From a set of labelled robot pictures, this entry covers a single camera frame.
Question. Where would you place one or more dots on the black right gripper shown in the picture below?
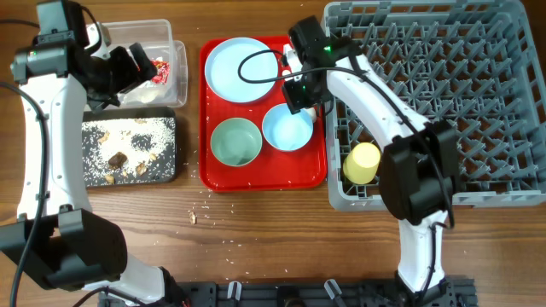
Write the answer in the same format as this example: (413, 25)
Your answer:
(293, 101)

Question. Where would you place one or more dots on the red serving tray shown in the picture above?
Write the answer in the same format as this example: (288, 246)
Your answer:
(272, 169)

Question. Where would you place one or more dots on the green bowl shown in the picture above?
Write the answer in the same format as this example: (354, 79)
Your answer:
(236, 142)

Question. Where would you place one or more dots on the clear plastic bin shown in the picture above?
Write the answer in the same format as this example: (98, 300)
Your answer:
(156, 38)

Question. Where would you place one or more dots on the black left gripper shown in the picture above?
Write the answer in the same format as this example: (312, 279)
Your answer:
(132, 75)

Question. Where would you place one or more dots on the yellow cup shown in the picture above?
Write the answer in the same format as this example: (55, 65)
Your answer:
(361, 164)

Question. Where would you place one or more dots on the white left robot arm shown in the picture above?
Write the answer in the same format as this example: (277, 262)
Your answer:
(57, 240)

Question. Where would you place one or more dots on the white napkin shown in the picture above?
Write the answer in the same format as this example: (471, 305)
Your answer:
(146, 93)

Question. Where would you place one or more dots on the red snack wrapper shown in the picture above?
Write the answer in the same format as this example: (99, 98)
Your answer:
(163, 71)

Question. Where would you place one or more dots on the rice and food waste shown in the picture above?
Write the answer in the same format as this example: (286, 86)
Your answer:
(128, 149)

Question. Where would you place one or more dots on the black mounting rail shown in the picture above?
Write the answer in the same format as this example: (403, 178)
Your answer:
(458, 292)

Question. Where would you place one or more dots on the black waste tray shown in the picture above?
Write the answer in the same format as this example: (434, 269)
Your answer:
(128, 149)

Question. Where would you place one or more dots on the food scrap on table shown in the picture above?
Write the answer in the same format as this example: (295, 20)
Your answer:
(192, 218)

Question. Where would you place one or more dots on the white plastic spoon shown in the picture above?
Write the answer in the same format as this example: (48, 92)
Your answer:
(312, 113)

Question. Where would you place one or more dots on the light blue bowl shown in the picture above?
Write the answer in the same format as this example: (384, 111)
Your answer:
(285, 131)

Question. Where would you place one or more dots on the grey dishwasher rack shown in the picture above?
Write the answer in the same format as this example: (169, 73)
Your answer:
(473, 64)

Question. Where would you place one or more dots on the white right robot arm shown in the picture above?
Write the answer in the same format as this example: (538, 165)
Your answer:
(418, 163)

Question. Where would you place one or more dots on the light blue plate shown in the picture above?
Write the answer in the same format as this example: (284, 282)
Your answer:
(221, 70)

